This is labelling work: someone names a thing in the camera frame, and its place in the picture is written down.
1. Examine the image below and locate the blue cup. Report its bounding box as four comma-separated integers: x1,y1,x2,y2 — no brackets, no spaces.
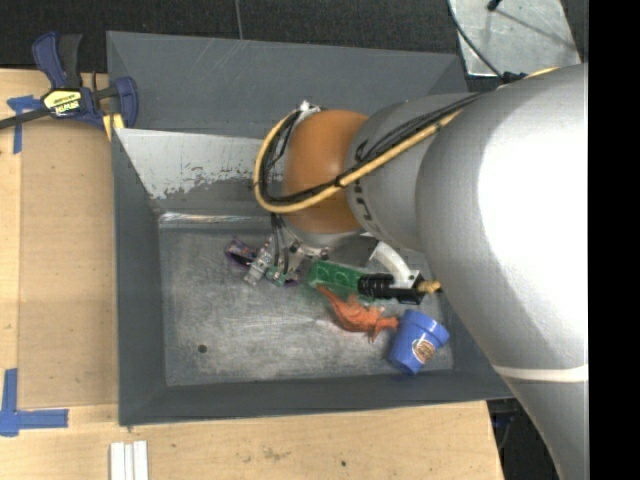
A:
386,308,451,376

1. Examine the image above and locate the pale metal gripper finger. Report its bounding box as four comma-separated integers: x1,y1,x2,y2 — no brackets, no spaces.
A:
243,246,272,286

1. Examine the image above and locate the black cylinder on white bracket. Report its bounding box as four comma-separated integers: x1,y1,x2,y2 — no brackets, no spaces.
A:
356,240,444,305

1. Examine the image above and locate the orange toy animal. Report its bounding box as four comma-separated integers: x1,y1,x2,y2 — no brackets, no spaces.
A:
316,284,400,345

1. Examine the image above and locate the grey metal bin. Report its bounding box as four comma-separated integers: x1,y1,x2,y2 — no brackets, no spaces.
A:
105,30,515,427

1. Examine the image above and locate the pale wood board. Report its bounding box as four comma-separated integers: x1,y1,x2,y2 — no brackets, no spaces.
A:
16,117,120,410

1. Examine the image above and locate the dark green flat block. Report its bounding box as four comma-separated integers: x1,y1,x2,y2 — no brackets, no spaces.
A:
306,260,365,293

